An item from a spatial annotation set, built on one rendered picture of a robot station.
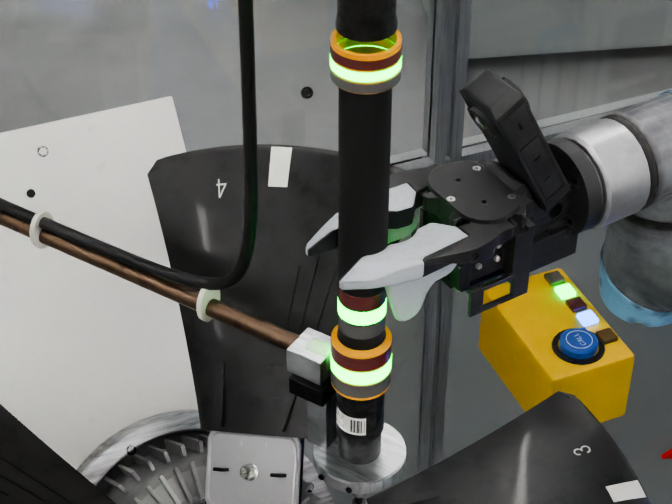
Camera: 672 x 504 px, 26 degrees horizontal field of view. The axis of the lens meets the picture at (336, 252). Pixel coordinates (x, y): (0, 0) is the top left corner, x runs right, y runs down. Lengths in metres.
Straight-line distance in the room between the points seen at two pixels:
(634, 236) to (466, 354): 1.06
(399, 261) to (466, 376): 1.27
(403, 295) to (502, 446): 0.33
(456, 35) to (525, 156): 0.85
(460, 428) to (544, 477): 1.03
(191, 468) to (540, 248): 0.37
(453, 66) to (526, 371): 0.47
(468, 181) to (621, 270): 0.20
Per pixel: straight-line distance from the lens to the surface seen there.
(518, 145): 0.98
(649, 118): 1.09
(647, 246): 1.15
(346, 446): 1.08
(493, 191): 1.01
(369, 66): 0.87
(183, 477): 1.25
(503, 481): 1.25
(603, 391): 1.56
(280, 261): 1.15
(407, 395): 2.18
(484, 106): 0.97
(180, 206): 1.19
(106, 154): 1.37
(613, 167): 1.06
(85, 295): 1.35
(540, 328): 1.57
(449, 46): 1.83
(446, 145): 1.92
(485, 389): 2.26
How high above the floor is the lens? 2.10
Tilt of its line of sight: 39 degrees down
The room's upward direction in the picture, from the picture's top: straight up
